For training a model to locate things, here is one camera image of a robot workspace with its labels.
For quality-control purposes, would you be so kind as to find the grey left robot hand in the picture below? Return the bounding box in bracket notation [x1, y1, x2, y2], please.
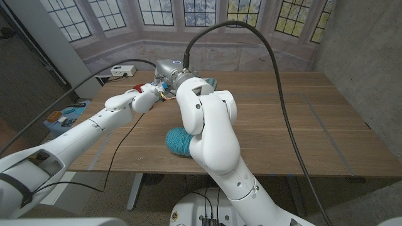
[155, 81, 173, 95]

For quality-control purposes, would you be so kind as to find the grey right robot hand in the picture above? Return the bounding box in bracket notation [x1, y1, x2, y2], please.
[154, 58, 190, 88]

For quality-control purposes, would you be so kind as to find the teal ribbed case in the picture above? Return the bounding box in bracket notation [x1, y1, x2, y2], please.
[200, 77, 219, 92]

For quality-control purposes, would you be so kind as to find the teal yarn skein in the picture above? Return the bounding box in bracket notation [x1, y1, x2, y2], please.
[165, 126, 195, 158]

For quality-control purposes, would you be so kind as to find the white power strip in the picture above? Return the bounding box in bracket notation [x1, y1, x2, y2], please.
[109, 65, 137, 78]

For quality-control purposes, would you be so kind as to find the printed window backdrop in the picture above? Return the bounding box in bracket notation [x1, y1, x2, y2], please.
[39, 0, 335, 76]

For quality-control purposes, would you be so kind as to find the black ribbed round object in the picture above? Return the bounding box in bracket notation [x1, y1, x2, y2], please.
[143, 173, 166, 186]

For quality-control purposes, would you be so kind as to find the grey table leg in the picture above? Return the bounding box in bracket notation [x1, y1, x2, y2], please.
[127, 173, 144, 211]
[287, 176, 306, 217]

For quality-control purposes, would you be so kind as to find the orange block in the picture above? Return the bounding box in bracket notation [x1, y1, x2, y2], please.
[46, 110, 63, 124]

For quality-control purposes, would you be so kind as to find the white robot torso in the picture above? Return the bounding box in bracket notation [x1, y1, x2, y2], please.
[169, 187, 239, 226]

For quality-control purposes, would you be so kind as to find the white floor platform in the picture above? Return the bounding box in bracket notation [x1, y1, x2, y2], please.
[39, 171, 104, 216]

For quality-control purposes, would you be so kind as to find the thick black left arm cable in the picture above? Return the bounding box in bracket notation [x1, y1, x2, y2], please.
[0, 58, 157, 156]

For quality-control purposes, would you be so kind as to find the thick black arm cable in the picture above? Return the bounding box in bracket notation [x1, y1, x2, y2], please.
[0, 58, 157, 156]
[183, 20, 334, 226]

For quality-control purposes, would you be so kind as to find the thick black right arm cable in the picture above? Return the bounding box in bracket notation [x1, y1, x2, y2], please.
[183, 20, 334, 226]

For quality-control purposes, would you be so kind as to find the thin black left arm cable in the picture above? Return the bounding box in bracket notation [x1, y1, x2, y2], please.
[33, 112, 146, 194]

